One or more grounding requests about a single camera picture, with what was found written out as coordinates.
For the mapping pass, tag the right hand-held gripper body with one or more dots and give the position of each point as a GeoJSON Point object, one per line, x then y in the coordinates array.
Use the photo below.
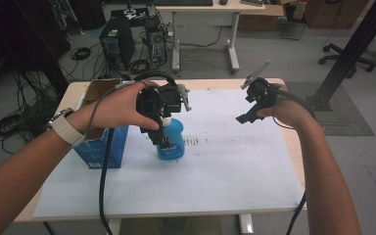
{"type": "Point", "coordinates": [261, 94]}

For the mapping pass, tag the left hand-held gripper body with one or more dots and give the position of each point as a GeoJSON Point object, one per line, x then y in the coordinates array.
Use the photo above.
{"type": "Point", "coordinates": [168, 99]}

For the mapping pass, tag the blue bottle with white cap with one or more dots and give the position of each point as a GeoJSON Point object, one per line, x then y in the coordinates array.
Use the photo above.
{"type": "Point", "coordinates": [175, 137]}

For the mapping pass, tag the blue cardboard box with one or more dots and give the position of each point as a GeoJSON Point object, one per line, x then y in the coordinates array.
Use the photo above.
{"type": "Point", "coordinates": [99, 153]}

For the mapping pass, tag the person's right hand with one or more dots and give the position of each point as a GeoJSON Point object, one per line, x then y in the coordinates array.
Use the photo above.
{"type": "Point", "coordinates": [287, 111]}

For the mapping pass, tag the person's left hand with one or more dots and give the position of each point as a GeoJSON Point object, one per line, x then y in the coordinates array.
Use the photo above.
{"type": "Point", "coordinates": [117, 107]}

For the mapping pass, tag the white sheet mat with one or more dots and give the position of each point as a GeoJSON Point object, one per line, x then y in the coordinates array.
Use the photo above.
{"type": "Point", "coordinates": [228, 169]}

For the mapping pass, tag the open-sided computer tower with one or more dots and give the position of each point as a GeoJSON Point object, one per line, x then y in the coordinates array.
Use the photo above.
{"type": "Point", "coordinates": [156, 42]}

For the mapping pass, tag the black computer tower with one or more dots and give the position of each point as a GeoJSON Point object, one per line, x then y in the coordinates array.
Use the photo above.
{"type": "Point", "coordinates": [117, 42]}

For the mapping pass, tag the brown cardboard box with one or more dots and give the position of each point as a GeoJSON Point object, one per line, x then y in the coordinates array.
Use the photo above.
{"type": "Point", "coordinates": [261, 18]}

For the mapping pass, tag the person's khaki trousers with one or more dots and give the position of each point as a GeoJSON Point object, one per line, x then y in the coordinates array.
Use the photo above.
{"type": "Point", "coordinates": [173, 226]}

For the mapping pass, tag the grey floor mat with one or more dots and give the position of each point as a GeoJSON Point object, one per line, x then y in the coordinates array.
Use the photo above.
{"type": "Point", "coordinates": [346, 120]}

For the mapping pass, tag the black office chair base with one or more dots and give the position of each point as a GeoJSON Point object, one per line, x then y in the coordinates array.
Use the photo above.
{"type": "Point", "coordinates": [342, 58]}

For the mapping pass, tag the white table leg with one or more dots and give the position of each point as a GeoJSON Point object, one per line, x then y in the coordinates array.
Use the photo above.
{"type": "Point", "coordinates": [114, 226]}
{"type": "Point", "coordinates": [245, 225]}

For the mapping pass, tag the black keyboard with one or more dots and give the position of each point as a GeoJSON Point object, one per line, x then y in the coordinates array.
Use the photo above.
{"type": "Point", "coordinates": [182, 2]}

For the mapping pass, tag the white-legged wooden desk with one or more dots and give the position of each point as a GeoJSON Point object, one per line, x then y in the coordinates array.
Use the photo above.
{"type": "Point", "coordinates": [209, 9]}

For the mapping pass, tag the black computer mouse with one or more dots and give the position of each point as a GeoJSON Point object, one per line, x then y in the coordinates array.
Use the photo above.
{"type": "Point", "coordinates": [223, 2]}

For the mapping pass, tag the brown wooden cabinet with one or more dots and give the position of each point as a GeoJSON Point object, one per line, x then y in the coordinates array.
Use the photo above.
{"type": "Point", "coordinates": [336, 13]}

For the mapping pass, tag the dark curtain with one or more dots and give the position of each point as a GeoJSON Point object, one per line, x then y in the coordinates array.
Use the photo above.
{"type": "Point", "coordinates": [13, 32]}

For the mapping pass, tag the black metal post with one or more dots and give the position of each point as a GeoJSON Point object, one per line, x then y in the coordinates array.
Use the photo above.
{"type": "Point", "coordinates": [355, 49]}

